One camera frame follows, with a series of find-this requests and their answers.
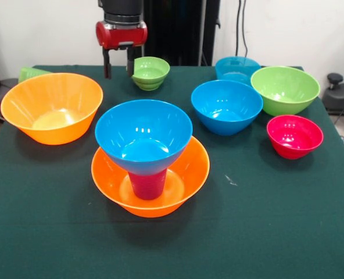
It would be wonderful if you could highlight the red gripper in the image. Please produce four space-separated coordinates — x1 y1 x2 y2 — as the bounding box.
95 20 148 80

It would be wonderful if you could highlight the small green plastic bowl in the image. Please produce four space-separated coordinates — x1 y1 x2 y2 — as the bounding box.
131 56 171 91

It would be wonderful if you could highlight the blue plastic bowl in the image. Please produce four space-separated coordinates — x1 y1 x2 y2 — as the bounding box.
95 99 194 176
191 80 264 137

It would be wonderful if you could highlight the green plastic cup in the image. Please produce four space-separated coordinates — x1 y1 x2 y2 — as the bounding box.
17 66 52 84

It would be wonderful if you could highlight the purple plastic cup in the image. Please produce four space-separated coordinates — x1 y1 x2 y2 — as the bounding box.
127 169 167 201

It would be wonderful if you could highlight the large orange plastic bowl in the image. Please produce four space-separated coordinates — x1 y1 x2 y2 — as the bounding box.
0 72 104 145
91 135 211 219

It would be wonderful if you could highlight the small translucent blue bowl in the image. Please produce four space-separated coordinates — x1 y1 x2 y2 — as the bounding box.
214 56 261 86

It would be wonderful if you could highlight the large green plastic bowl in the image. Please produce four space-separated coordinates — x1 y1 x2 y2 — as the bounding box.
250 66 321 116

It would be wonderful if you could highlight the small pink plastic bowl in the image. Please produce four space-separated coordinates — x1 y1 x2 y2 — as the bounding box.
266 115 324 160

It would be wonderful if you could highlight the dark green table cloth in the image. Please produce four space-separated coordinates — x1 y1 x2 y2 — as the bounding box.
0 65 344 279

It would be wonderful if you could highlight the black stand base with knob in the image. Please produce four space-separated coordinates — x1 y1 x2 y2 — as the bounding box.
322 72 344 117

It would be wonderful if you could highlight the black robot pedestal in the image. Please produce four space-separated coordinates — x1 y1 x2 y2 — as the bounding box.
141 0 221 67

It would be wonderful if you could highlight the black hanging cable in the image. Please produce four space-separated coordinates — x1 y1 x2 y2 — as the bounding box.
237 0 249 59

